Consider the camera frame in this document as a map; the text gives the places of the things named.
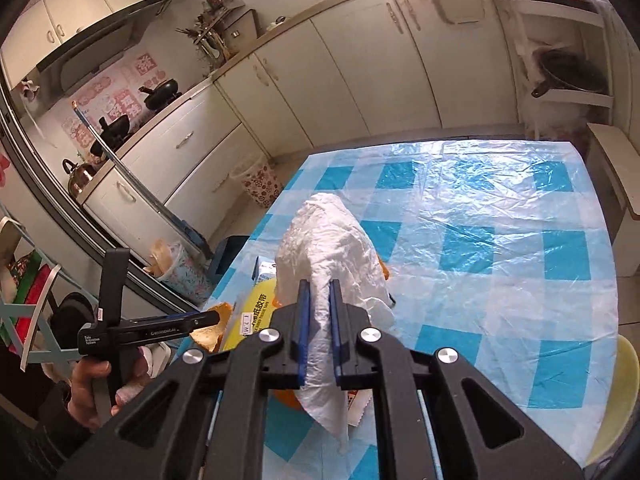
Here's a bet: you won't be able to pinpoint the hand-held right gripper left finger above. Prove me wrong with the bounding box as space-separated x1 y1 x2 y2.
57 280 311 480

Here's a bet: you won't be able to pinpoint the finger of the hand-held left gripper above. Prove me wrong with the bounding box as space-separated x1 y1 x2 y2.
132 310 221 346

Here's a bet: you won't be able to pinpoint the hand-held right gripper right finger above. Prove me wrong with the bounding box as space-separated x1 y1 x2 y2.
329 279 587 480

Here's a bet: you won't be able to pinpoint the orange snack piece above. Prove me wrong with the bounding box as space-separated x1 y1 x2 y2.
191 301 236 354

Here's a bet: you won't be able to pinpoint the yellow tape packet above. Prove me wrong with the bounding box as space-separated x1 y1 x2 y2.
222 280 303 413

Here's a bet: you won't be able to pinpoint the white plastic bag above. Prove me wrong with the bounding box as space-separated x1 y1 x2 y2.
274 191 396 453

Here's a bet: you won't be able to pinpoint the pale yellow plastic basin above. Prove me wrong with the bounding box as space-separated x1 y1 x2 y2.
584 334 640 467

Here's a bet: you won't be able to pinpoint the person's left forearm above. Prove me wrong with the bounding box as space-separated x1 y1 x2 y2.
0 382 81 480

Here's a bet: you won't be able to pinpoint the person's left hand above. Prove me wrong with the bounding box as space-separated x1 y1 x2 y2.
67 345 153 426

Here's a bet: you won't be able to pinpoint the black bag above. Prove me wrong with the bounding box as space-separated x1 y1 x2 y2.
50 292 96 353

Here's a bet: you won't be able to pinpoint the floral bin with plastic liner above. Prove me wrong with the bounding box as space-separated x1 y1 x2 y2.
147 239 217 307

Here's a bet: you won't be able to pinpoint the red green printed cloth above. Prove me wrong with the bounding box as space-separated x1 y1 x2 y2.
7 252 51 306

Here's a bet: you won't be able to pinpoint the dark blue stool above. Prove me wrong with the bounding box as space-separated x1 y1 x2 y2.
209 236 247 288

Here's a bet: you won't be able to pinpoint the light blue folding chair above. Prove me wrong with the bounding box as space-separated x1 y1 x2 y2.
0 217 68 373

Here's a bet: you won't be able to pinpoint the metal kettle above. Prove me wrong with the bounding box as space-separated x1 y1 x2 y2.
62 158 98 198

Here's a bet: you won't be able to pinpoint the long metal pole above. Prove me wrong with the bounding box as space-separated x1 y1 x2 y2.
71 101 213 261

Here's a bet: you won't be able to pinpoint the black wok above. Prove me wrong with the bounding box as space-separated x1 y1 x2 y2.
90 115 132 157

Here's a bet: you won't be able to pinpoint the floral waste bin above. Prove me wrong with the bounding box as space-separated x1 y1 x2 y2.
230 157 285 209

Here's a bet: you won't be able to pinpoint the blue checked plastic tablecloth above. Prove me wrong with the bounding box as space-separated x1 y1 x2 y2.
177 139 621 480

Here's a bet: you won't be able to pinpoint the black frying pan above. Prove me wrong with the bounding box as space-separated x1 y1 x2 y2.
139 77 182 111

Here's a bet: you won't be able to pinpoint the black range hood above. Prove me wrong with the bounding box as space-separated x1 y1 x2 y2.
37 0 176 96

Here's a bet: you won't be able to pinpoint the cream kitchen base cabinets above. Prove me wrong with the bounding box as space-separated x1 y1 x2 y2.
82 0 531 241

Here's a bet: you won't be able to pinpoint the kitchen utensil rack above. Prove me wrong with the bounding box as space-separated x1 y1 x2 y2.
177 0 261 68

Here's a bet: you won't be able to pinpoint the cream upper cabinets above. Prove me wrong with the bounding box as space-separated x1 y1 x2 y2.
0 0 198 78

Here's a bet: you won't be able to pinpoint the white wooden stool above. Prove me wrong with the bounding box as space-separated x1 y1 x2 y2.
585 121 640 278

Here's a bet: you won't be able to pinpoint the black pan with lid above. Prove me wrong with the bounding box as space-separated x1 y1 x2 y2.
531 47 610 98

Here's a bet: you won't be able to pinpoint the white shelf rack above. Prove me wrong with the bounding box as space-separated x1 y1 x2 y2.
492 0 616 141

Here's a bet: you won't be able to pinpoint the grey sliding door frame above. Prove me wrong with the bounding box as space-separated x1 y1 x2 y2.
0 80 206 313

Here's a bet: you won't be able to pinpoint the pink wall stickers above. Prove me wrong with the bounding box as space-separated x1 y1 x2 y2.
60 50 173 146

